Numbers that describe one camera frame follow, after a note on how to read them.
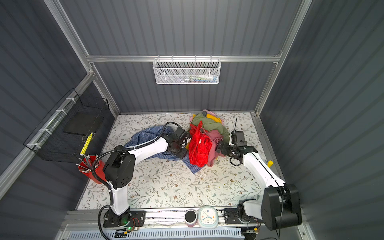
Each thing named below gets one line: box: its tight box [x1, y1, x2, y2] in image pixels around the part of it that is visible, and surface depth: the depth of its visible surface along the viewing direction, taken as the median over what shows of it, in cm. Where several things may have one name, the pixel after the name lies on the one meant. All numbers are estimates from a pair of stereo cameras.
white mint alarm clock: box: [197, 205, 219, 229], surface depth 73 cm
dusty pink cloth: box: [200, 127, 225, 167], surface depth 85 cm
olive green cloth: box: [191, 111, 230, 144], surface depth 102 cm
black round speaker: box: [184, 209, 197, 228], surface depth 71 cm
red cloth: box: [189, 121, 213, 168], surface depth 88 cm
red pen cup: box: [78, 155, 107, 184], surface depth 81 cm
